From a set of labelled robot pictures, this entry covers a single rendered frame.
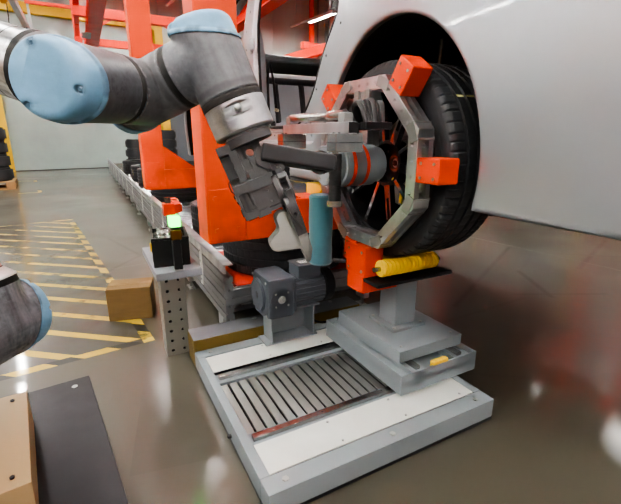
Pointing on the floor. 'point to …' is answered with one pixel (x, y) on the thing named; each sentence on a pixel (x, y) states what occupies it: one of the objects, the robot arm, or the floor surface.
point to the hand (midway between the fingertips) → (310, 252)
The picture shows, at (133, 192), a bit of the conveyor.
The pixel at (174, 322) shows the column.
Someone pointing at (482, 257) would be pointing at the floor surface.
